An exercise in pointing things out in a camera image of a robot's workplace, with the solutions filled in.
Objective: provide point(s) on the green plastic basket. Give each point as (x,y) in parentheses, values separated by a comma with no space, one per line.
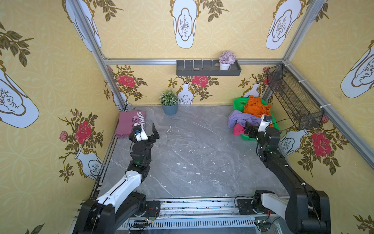
(239,104)

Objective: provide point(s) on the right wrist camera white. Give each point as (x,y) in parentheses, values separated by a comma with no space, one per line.
(266,121)

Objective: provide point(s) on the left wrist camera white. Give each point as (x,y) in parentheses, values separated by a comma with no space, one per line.
(142,136)

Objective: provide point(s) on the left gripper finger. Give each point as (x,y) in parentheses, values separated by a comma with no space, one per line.
(137,129)
(155,132)

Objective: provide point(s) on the orange t-shirt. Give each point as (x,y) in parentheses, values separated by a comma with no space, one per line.
(255,107)

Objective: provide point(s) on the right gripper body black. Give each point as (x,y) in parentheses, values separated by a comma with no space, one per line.
(254,131)

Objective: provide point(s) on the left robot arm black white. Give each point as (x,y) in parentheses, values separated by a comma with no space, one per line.
(122,187)

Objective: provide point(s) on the magenta t-shirt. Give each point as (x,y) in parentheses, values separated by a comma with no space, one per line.
(238,130)

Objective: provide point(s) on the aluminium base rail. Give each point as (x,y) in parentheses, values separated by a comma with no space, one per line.
(138,215)

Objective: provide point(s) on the green plant blue pot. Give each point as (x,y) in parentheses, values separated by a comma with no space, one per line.
(169,102)

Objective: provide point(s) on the purple flower white pot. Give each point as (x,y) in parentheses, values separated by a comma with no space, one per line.
(226,59)

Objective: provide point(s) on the grey wall shelf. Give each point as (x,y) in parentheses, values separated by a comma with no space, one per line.
(205,67)

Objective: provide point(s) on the black wire mesh basket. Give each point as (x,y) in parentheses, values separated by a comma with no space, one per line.
(299,105)

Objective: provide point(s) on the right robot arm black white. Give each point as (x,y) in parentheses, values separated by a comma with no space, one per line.
(306,210)

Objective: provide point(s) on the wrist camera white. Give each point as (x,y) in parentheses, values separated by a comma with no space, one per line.
(142,136)
(266,121)

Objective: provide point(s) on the purple t-shirt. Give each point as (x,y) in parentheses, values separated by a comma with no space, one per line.
(238,117)

